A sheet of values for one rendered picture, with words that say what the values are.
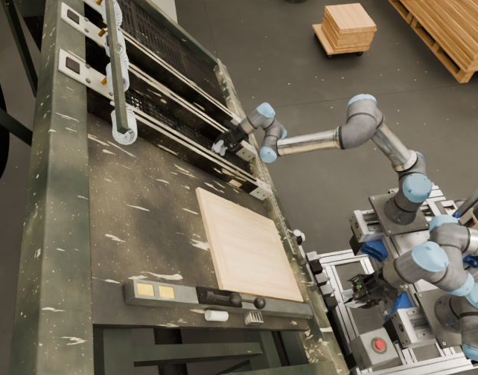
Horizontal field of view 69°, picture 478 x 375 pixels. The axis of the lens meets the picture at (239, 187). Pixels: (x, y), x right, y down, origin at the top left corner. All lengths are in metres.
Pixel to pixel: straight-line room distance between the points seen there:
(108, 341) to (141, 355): 0.11
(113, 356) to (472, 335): 1.14
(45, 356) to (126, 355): 0.29
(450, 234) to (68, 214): 0.98
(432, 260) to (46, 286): 0.85
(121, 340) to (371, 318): 1.83
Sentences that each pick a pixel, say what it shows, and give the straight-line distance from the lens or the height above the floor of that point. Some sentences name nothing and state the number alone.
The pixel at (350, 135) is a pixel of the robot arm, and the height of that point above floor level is 1.50.
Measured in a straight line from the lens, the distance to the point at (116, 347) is 0.94.
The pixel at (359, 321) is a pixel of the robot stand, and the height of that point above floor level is 0.21.
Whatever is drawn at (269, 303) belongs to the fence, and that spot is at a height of 1.17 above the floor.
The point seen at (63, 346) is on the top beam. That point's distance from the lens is 0.72.
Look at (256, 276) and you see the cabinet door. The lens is 1.43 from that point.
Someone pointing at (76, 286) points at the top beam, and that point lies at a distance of 0.76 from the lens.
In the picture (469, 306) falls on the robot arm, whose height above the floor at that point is 1.24.
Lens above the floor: 2.48
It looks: 55 degrees down
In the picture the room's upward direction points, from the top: 1 degrees clockwise
